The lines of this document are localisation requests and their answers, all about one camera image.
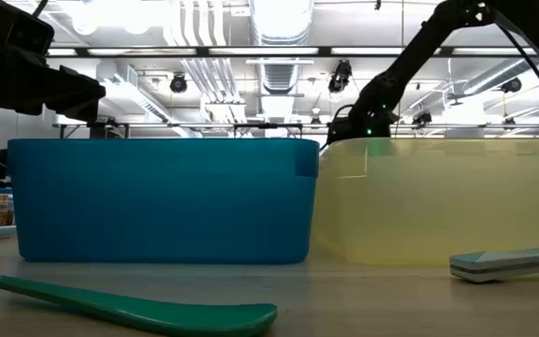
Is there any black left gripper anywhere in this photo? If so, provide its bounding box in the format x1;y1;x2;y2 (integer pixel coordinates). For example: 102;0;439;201
0;46;107;123

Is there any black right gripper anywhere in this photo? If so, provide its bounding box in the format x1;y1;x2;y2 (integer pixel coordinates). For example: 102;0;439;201
327;88;401;145

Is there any yellow translucent plastic bin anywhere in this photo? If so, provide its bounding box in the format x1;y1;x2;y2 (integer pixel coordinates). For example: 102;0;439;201
311;137;539;267

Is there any gold spoon green handle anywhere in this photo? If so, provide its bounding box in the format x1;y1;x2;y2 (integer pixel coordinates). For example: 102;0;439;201
0;270;279;337

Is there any black framed ceiling light strip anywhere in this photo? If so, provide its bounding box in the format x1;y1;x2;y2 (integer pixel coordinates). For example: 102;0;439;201
47;45;539;58

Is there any teal blue plastic bin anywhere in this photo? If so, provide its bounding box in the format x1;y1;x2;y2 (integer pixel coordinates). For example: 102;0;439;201
7;137;321;265

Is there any silver ventilation duct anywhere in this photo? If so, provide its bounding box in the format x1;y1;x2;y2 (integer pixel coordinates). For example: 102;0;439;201
250;0;315;95

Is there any black horizontal rail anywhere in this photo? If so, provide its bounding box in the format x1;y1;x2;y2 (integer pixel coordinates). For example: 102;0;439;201
52;122;539;130

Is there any spoon striped green white handle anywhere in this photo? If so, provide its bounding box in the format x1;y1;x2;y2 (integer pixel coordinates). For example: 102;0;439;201
449;246;539;284

